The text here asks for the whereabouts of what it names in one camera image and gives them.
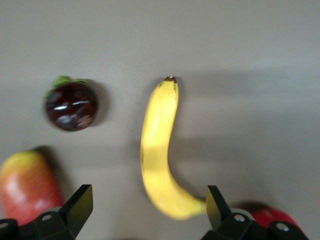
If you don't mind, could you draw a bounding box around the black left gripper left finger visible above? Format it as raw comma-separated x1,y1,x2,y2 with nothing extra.
0,184,94,240

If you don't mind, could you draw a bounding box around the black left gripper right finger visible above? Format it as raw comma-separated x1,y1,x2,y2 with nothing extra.
202,184,310,240

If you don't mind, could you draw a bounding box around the yellow banana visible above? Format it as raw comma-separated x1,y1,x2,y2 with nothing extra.
139,76,208,221

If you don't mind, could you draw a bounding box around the red pomegranate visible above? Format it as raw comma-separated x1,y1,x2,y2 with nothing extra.
249,203,300,230

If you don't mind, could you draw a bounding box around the red yellow mango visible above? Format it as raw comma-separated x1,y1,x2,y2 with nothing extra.
0,149,63,226

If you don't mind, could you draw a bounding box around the dark purple mangosteen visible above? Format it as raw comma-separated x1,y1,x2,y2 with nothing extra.
42,75,98,132

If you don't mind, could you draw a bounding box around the brown table mat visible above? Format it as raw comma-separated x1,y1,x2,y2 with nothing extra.
0,0,320,240

